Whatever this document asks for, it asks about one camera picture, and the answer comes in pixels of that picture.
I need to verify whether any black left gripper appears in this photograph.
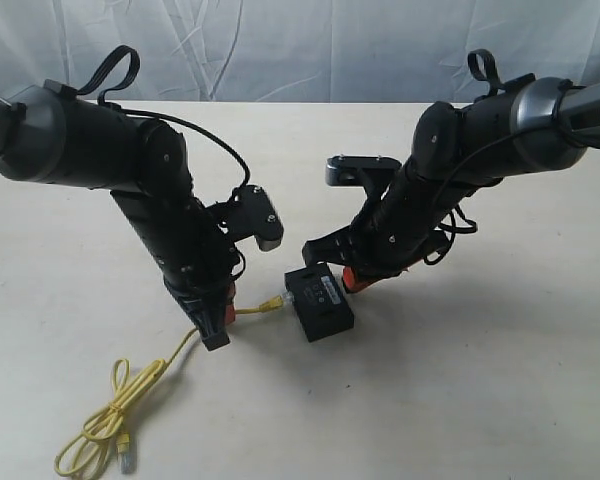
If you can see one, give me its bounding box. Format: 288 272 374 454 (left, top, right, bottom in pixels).
162 239 238 351

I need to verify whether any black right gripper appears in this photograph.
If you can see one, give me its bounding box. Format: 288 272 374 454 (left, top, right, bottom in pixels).
302 199 450 294

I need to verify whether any small black network box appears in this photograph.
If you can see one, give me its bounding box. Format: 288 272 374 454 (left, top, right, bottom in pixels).
284 263 354 342

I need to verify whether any yellow ethernet cable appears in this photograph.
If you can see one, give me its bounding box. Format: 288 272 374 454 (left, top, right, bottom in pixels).
53 292 294 475

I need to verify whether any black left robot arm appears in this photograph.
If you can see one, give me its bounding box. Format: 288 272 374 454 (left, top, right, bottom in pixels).
0 82 239 350

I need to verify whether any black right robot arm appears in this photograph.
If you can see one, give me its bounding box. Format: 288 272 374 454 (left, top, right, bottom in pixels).
302 75 600 293

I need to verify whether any grey backdrop curtain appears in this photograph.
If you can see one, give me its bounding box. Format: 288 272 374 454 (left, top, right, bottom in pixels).
0 0 600 103

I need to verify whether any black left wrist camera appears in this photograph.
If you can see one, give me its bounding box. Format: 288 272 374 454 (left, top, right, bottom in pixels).
210 184 284 252

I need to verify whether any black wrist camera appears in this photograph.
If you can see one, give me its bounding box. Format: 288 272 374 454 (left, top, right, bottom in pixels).
325 155 402 208
210 184 284 252

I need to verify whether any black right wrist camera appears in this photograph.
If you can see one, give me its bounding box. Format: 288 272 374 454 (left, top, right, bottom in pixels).
325 155 402 208

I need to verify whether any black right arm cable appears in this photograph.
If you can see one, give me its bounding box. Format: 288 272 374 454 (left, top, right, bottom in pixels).
422 48 600 266

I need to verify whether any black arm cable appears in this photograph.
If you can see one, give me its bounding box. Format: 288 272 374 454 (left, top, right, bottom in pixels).
74 45 252 194
422 48 600 266

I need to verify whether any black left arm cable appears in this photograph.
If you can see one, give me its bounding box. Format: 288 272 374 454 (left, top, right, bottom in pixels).
74 45 252 194

